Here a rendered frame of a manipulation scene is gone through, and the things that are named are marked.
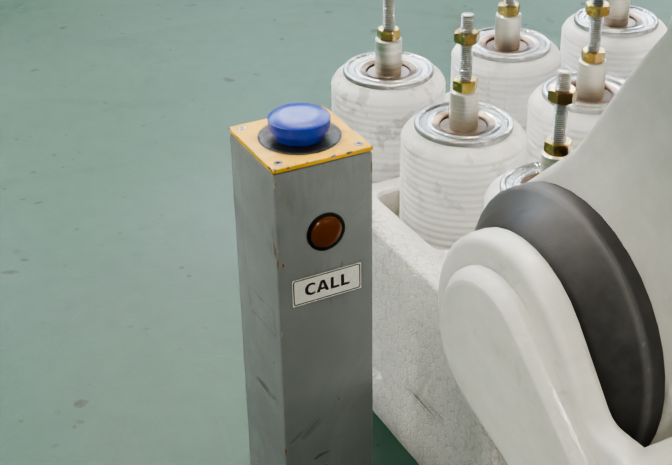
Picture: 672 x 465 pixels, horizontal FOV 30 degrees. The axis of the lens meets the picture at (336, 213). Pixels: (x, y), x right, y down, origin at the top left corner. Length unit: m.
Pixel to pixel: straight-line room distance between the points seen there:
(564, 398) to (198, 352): 0.63
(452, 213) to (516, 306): 0.38
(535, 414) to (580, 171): 0.11
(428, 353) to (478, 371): 0.33
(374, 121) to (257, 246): 0.24
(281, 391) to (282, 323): 0.06
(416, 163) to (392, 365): 0.17
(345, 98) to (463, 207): 0.15
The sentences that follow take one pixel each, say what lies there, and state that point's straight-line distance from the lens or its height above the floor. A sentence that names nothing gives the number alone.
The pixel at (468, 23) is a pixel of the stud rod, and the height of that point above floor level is 0.33.
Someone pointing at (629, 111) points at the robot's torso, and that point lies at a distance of 0.54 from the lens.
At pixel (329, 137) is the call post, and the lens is 0.80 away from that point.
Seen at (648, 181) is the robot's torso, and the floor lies 0.41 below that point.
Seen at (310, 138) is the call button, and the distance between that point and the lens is 0.78.
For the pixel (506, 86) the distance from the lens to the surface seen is 1.08.
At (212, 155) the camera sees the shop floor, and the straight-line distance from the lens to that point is 1.48.
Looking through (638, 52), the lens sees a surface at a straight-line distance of 1.15.
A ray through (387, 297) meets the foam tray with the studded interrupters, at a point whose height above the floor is 0.13.
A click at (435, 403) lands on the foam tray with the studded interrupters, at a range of 0.95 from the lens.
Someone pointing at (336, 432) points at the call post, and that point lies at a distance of 0.89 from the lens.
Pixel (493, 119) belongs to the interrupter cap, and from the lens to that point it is 0.97.
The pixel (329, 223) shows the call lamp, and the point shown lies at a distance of 0.79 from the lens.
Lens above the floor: 0.67
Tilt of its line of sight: 30 degrees down
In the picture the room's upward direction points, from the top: 1 degrees counter-clockwise
